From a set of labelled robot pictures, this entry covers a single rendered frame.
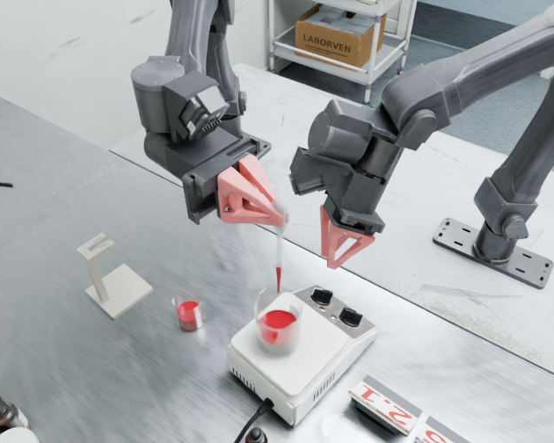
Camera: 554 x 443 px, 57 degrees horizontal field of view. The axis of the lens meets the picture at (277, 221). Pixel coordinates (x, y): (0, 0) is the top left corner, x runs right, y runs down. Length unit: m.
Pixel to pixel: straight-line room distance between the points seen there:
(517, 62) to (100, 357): 0.70
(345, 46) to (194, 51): 2.19
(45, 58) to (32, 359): 1.38
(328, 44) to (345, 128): 2.27
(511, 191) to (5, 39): 1.62
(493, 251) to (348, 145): 0.39
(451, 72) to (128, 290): 0.59
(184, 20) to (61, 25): 1.36
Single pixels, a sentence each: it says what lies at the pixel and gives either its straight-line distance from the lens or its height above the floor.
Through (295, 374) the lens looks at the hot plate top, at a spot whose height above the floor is 0.99.
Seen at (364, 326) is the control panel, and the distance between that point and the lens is 0.79.
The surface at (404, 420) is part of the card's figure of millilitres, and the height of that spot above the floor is 0.93.
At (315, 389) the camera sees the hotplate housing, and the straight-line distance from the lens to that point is 0.71.
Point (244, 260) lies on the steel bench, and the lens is 0.91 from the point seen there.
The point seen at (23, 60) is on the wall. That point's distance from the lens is 2.02.
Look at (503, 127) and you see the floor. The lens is 3.03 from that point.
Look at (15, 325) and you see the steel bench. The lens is 0.93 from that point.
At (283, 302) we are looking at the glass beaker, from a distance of 0.69.
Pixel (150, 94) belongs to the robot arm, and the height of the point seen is 1.31.
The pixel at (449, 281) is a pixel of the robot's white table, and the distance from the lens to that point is 0.93.
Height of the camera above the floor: 1.59
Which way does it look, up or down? 45 degrees down
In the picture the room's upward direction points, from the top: straight up
